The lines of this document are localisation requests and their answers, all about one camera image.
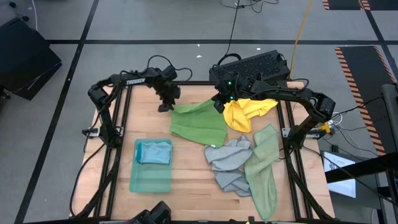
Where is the white printed sheet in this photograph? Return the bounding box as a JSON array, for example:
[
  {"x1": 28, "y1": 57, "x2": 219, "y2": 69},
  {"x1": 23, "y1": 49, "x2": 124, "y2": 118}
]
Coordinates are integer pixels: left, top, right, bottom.
[{"x1": 323, "y1": 151, "x2": 357, "y2": 198}]

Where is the grey padded post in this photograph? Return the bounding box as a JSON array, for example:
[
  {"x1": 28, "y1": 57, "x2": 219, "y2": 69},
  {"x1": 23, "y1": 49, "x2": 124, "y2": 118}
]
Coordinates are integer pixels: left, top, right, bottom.
[{"x1": 381, "y1": 83, "x2": 398, "y2": 153}]

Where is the large black case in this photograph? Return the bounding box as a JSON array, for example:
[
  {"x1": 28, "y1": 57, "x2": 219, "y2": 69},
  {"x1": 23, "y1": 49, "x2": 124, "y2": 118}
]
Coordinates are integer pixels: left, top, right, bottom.
[{"x1": 0, "y1": 17, "x2": 62, "y2": 101}]

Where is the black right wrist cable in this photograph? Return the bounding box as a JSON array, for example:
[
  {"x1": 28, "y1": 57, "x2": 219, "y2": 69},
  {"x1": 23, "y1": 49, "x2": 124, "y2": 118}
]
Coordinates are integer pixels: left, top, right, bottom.
[{"x1": 212, "y1": 63, "x2": 237, "y2": 78}]

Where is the black mat with hazard stripes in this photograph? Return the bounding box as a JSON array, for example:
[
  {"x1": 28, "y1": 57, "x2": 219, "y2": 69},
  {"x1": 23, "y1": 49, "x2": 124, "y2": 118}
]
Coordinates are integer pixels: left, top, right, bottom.
[
  {"x1": 322, "y1": 0, "x2": 398, "y2": 11},
  {"x1": 334, "y1": 45, "x2": 398, "y2": 156}
]

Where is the black metal stand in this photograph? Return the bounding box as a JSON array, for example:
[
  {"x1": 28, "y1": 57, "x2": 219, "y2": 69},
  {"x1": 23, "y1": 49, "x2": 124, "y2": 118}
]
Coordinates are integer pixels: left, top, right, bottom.
[{"x1": 325, "y1": 152, "x2": 398, "y2": 224}]

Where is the black bulky device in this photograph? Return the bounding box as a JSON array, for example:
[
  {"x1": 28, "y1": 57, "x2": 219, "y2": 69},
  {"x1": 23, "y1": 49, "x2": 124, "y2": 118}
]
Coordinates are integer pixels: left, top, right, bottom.
[{"x1": 129, "y1": 200, "x2": 172, "y2": 224}]

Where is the pale green microfiber towel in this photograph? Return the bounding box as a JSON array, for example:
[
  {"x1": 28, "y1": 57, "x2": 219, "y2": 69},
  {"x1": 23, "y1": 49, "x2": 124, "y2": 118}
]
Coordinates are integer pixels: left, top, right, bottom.
[{"x1": 243, "y1": 124, "x2": 280, "y2": 222}]

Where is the yellow microfiber towel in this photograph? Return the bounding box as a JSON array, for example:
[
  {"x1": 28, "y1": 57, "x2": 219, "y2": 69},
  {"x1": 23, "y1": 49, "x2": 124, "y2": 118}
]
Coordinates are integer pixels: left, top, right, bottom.
[{"x1": 223, "y1": 98, "x2": 279, "y2": 134}]

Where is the yellow cable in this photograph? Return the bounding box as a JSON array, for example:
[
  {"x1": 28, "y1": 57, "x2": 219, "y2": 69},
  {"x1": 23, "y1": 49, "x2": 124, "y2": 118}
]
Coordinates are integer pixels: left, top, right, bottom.
[{"x1": 289, "y1": 0, "x2": 313, "y2": 78}]

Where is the teal translucent plastic bin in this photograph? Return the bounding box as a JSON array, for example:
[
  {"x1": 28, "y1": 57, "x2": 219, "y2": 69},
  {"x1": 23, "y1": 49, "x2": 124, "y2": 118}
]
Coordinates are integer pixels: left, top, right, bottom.
[{"x1": 129, "y1": 138, "x2": 174, "y2": 194}]

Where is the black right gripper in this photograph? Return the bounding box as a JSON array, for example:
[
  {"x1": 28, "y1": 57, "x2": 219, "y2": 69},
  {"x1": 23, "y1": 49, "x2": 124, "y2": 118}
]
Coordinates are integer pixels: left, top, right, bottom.
[{"x1": 212, "y1": 72, "x2": 250, "y2": 114}]

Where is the bright green microfiber towel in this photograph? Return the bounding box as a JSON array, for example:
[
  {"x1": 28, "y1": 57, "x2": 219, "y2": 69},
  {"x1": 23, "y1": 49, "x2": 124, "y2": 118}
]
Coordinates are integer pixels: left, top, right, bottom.
[{"x1": 169, "y1": 98, "x2": 228, "y2": 148}]

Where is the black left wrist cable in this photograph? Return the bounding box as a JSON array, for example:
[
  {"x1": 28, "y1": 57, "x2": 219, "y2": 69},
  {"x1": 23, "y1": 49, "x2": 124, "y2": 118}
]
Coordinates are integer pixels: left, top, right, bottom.
[{"x1": 146, "y1": 55, "x2": 193, "y2": 82}]

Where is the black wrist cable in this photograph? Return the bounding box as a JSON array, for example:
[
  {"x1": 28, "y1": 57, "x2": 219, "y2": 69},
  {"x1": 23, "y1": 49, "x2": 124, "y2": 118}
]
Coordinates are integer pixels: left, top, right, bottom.
[
  {"x1": 212, "y1": 63, "x2": 237, "y2": 78},
  {"x1": 146, "y1": 55, "x2": 193, "y2": 82}
]

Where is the light blue microfiber towel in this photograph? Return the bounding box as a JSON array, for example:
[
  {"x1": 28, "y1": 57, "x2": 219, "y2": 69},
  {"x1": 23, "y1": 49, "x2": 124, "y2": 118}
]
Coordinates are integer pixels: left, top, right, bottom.
[{"x1": 136, "y1": 141, "x2": 173, "y2": 165}]

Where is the black floor cable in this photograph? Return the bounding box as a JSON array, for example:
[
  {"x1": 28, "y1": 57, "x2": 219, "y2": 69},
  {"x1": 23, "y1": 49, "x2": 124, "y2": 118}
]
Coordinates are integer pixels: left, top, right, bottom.
[{"x1": 216, "y1": 0, "x2": 280, "y2": 67}]

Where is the black arm base cable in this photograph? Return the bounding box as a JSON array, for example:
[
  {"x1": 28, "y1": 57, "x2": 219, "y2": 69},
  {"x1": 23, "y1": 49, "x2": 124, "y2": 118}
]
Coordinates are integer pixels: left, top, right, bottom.
[{"x1": 68, "y1": 144, "x2": 105, "y2": 217}]

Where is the white coiled cable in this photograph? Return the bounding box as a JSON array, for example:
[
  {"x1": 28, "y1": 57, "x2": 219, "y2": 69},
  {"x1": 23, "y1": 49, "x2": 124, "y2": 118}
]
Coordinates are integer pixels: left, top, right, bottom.
[{"x1": 329, "y1": 111, "x2": 343, "y2": 125}]

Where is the grey microfiber towel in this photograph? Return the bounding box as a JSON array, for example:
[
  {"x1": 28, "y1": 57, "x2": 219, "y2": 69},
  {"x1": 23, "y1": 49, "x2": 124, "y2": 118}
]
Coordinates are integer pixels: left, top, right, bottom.
[{"x1": 204, "y1": 134, "x2": 253, "y2": 197}]

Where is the black perforated computer case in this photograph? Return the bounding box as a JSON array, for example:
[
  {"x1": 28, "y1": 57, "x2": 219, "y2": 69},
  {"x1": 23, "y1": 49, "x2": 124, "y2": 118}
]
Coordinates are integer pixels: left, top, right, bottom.
[{"x1": 208, "y1": 49, "x2": 292, "y2": 83}]

